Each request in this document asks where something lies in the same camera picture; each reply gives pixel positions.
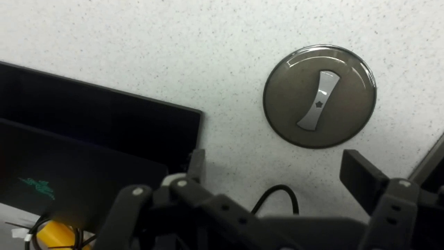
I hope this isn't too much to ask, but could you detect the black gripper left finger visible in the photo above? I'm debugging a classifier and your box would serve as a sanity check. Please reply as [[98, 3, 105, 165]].
[[94, 147, 278, 250]]

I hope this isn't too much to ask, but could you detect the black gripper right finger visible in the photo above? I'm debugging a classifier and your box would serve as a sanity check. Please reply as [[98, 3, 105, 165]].
[[338, 149, 444, 250]]

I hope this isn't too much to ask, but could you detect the grey pot lid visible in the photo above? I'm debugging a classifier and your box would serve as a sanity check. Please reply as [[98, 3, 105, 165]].
[[262, 45, 378, 150]]

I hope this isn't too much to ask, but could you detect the black laptop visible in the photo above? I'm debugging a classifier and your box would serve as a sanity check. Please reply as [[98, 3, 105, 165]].
[[0, 61, 205, 233]]

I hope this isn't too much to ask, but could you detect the yellow tape bundle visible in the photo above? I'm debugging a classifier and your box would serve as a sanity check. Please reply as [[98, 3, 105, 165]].
[[34, 220, 80, 250]]

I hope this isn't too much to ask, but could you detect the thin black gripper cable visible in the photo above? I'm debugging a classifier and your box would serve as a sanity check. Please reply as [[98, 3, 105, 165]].
[[249, 183, 301, 218]]

